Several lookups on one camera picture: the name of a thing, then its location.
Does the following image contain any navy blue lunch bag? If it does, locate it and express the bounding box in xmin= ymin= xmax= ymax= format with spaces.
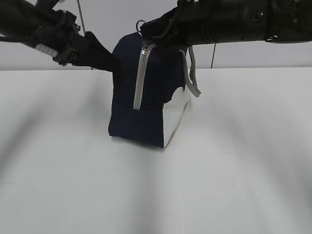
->
xmin=108 ymin=30 xmax=201 ymax=148

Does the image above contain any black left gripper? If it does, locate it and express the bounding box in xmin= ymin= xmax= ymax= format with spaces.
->
xmin=34 ymin=9 xmax=120 ymax=72

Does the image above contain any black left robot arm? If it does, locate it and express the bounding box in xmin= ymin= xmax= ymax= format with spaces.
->
xmin=0 ymin=0 xmax=119 ymax=72

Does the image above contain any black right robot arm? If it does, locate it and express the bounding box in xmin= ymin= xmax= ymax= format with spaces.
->
xmin=140 ymin=0 xmax=312 ymax=48

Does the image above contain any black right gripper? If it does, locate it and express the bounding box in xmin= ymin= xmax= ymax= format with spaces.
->
xmin=140 ymin=0 xmax=213 ymax=49

